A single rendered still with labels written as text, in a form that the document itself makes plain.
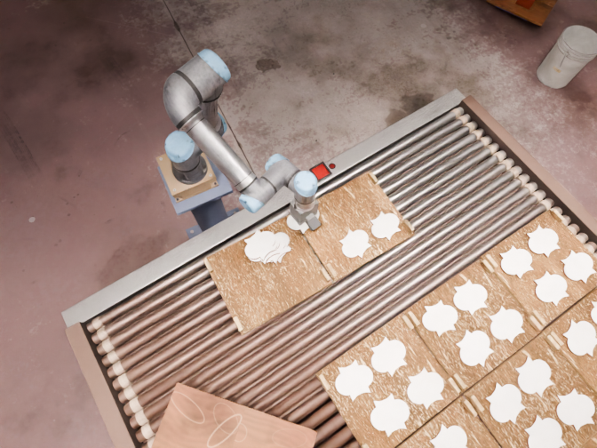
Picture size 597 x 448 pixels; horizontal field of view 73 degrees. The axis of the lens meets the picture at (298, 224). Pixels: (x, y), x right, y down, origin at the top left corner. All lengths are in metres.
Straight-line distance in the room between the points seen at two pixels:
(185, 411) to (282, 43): 2.94
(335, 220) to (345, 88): 1.81
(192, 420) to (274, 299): 0.51
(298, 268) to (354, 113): 1.83
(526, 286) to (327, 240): 0.83
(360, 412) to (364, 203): 0.84
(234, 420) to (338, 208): 0.91
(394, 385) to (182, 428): 0.75
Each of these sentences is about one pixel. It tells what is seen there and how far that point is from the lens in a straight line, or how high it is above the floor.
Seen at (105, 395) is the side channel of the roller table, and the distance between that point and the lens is 1.70.
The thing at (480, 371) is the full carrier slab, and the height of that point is 0.94.
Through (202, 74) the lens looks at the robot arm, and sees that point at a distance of 1.32.
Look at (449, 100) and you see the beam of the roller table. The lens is 2.24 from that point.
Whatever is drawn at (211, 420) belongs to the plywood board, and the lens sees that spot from 1.51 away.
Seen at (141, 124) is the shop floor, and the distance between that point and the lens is 3.32.
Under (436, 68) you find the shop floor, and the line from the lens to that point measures 3.70.
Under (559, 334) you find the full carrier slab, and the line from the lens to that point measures 1.91.
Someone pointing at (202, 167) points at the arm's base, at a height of 0.98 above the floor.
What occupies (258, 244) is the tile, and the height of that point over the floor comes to 1.01.
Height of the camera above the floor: 2.52
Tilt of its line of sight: 67 degrees down
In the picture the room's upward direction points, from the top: 3 degrees clockwise
